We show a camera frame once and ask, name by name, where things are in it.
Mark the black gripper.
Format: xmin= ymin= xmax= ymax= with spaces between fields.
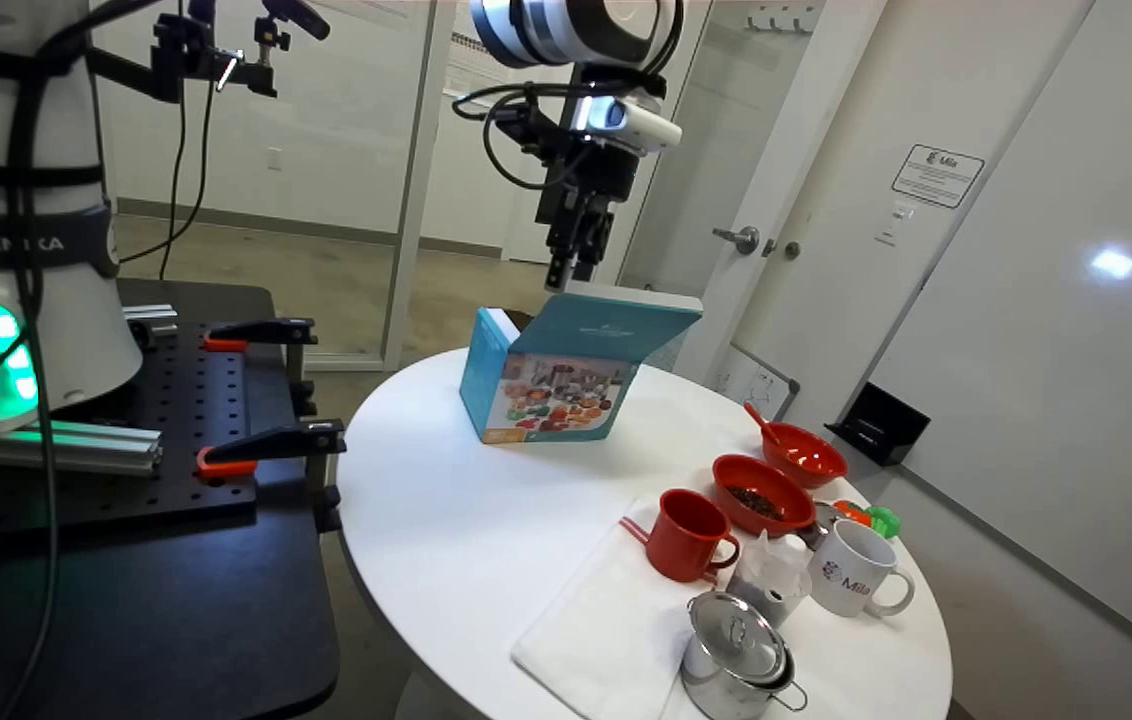
xmin=531 ymin=135 xmax=639 ymax=293

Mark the blue cardboard box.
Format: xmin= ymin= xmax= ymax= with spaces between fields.
xmin=461 ymin=279 xmax=705 ymax=445

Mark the red cup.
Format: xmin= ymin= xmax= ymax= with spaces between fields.
xmin=619 ymin=488 xmax=739 ymax=586

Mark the black perforated robot base table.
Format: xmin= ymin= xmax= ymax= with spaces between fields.
xmin=0 ymin=279 xmax=341 ymax=720

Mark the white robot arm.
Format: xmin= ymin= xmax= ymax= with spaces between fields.
xmin=0 ymin=0 xmax=685 ymax=435

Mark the black box on floor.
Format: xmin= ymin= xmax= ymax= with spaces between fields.
xmin=834 ymin=384 xmax=927 ymax=468

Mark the small whiteboard on floor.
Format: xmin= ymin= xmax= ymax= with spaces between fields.
xmin=720 ymin=349 xmax=800 ymax=422

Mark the red bowl with dark contents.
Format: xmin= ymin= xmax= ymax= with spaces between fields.
xmin=711 ymin=456 xmax=815 ymax=538

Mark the clear glass jar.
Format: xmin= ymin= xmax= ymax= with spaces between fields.
xmin=729 ymin=538 xmax=807 ymax=623

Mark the white cloth with red stripes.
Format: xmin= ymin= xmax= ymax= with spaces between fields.
xmin=511 ymin=530 xmax=701 ymax=720

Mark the green and orange toy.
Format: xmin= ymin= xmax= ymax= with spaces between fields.
xmin=834 ymin=500 xmax=899 ymax=542

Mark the white mug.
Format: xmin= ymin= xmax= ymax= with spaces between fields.
xmin=807 ymin=522 xmax=915 ymax=618

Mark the small steel pot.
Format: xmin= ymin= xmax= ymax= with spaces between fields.
xmin=677 ymin=594 xmax=807 ymax=720

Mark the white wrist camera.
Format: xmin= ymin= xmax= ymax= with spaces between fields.
xmin=570 ymin=95 xmax=680 ymax=152

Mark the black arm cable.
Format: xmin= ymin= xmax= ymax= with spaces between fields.
xmin=448 ymin=79 xmax=577 ymax=194

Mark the silver door handle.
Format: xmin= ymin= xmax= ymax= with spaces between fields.
xmin=711 ymin=230 xmax=759 ymax=256

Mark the red bowl with handle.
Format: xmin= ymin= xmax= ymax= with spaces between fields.
xmin=748 ymin=404 xmax=847 ymax=488

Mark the paper sign on wall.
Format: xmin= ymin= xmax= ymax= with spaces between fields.
xmin=894 ymin=144 xmax=986 ymax=210

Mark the orange handled clamp rear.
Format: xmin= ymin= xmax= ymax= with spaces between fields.
xmin=201 ymin=315 xmax=318 ymax=418

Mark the orange handled clamp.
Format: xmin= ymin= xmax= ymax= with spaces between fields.
xmin=201 ymin=315 xmax=318 ymax=418
xmin=191 ymin=422 xmax=343 ymax=533

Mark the orange handled clamp front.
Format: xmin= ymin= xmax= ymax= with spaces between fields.
xmin=191 ymin=422 xmax=343 ymax=533

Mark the black camera on mount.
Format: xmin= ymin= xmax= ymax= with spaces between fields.
xmin=144 ymin=0 xmax=337 ymax=106

